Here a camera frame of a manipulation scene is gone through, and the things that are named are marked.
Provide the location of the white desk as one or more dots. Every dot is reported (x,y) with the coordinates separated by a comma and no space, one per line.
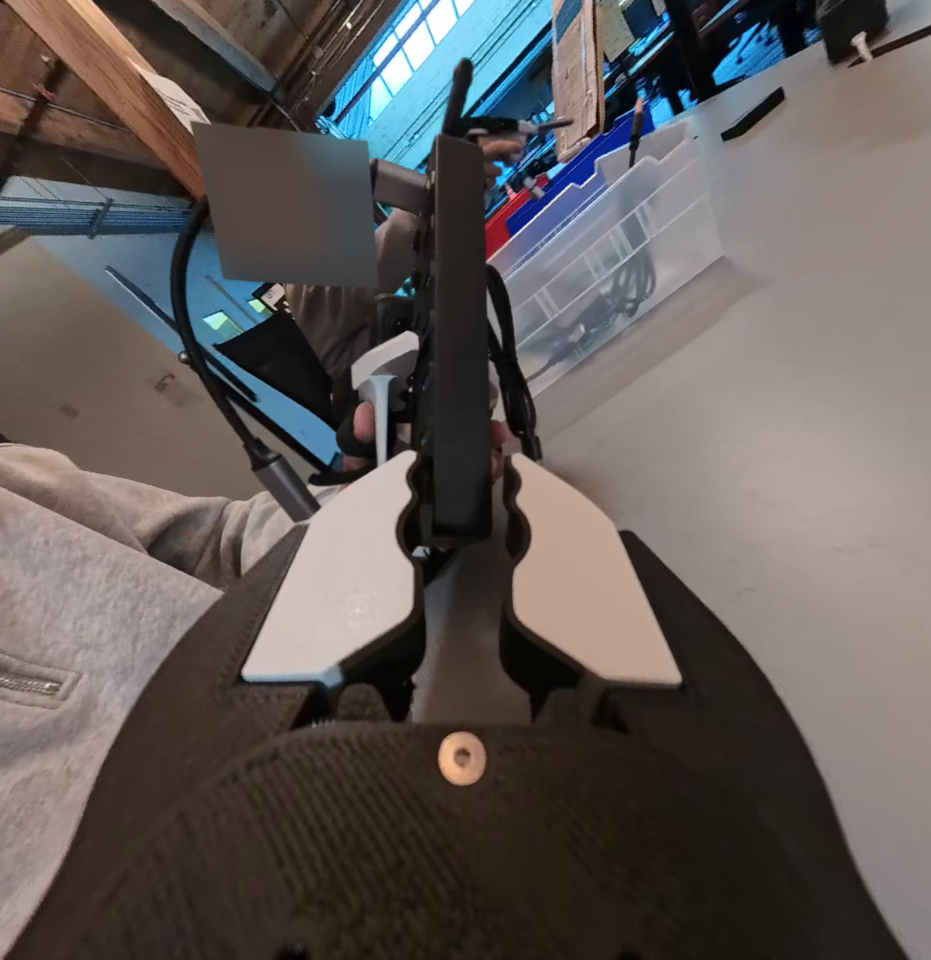
(773,450)

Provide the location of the white partition board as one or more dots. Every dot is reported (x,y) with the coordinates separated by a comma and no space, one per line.
(75,360)

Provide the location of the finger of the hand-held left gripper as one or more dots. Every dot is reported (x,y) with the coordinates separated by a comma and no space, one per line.
(383,360)
(495,397)

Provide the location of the person's left hand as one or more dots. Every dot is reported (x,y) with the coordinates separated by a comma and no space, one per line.
(364,427)

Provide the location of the black usb hub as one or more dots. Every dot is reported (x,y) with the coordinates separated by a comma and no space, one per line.
(458,337)

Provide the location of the black chair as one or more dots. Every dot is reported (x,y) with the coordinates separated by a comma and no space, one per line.
(278,367)

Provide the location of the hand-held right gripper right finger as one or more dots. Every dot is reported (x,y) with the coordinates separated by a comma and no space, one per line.
(585,592)

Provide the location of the blue plastic bin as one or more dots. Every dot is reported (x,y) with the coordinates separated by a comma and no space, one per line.
(570,180)

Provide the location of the person's left forearm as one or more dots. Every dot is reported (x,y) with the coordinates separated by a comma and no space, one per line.
(135,510)

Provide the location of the red plastic bin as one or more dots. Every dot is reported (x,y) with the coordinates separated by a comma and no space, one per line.
(503,232)

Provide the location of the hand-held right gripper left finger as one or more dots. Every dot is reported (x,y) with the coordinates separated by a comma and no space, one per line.
(345,592)

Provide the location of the black easel frame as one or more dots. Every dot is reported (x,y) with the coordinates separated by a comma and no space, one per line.
(180,334)

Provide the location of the small black block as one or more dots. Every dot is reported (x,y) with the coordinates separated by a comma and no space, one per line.
(752,112)

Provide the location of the person's grey sweatshirt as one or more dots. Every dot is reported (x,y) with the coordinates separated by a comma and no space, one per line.
(60,712)

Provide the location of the clear plastic bin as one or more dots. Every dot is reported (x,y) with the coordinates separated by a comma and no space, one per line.
(645,225)

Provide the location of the white paper notice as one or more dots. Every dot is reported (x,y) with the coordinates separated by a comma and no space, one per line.
(173,94)

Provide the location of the cardboard sign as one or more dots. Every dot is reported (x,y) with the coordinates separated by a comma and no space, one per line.
(578,75)

